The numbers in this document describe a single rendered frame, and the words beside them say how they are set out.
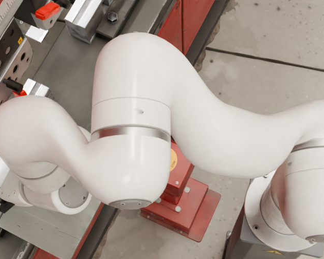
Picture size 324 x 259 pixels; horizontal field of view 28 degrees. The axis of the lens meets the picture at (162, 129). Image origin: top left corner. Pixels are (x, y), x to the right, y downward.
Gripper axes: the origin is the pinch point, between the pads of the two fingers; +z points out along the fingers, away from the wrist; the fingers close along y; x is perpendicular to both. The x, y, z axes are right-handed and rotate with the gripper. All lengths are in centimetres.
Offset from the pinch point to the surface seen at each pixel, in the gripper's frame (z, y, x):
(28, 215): -2.8, 5.4, 6.9
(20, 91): -17.1, -14.0, -12.7
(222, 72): 63, -84, 84
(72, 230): -9.6, 4.4, 14.9
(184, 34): 34, -72, 44
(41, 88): 7.3, -23.3, -0.3
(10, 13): -23.6, -23.9, -23.5
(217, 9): 67, -107, 71
